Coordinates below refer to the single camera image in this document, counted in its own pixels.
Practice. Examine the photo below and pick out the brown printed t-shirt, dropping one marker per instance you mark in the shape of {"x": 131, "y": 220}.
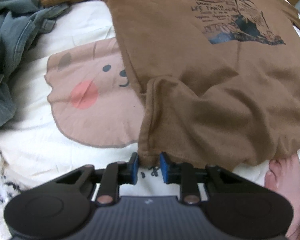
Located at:
{"x": 202, "y": 67}

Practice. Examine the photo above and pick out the grey-blue pants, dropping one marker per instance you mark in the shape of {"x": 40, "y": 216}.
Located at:
{"x": 5, "y": 55}

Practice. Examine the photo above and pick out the person's foot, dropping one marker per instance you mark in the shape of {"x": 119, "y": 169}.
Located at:
{"x": 285, "y": 187}

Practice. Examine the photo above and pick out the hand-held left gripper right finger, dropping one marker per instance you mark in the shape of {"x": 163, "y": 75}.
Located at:
{"x": 164, "y": 170}

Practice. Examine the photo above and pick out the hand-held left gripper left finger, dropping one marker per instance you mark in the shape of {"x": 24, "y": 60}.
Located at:
{"x": 134, "y": 170}

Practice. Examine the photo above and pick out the spotted fuzzy blanket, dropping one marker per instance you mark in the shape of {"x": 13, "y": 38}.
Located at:
{"x": 0, "y": 185}

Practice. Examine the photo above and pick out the cream bear printed blanket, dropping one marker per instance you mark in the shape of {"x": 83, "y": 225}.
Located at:
{"x": 77, "y": 92}

